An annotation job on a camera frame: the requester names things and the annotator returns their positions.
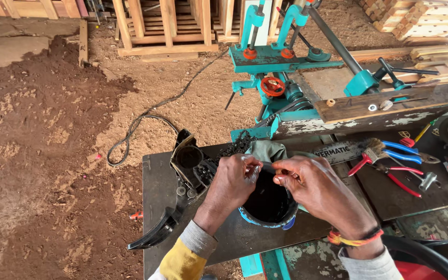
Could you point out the person's right hand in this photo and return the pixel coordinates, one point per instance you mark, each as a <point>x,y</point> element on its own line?
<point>321,190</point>

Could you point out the person's left hand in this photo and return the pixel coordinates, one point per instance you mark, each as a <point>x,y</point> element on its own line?
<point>224,182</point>

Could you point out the person's left fingers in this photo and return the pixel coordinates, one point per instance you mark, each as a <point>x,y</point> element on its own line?
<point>252,163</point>

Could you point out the green cloth rag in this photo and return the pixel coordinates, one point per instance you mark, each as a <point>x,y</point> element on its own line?
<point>266,151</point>

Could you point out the blue container of black oil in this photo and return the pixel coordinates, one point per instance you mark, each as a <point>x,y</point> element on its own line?
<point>266,206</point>

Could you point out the teal woodworking machine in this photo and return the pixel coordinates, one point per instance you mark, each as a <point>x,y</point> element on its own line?
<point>282,62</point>

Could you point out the white metal washer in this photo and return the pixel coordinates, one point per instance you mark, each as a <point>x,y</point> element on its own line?
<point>372,107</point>

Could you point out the weathered wooden plank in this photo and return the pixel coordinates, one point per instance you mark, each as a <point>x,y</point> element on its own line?
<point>395,105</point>

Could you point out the small red plastic cap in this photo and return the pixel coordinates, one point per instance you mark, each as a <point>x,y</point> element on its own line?
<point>407,142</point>

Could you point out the stack of wooden frames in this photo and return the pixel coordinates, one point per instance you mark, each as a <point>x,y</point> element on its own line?
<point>169,27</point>

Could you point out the metal socket wrench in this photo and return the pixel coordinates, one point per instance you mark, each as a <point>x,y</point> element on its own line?
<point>428,181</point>

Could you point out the red plastic casing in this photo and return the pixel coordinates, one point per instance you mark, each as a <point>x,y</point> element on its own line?
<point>422,271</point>

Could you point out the loose wooden board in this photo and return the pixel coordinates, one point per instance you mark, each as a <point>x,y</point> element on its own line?
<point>83,42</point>

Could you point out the heap of timber planks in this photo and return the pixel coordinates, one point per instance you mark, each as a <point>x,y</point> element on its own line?
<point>438,58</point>

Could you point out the pile of wooden blocks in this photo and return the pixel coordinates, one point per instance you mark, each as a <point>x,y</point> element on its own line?
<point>414,19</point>

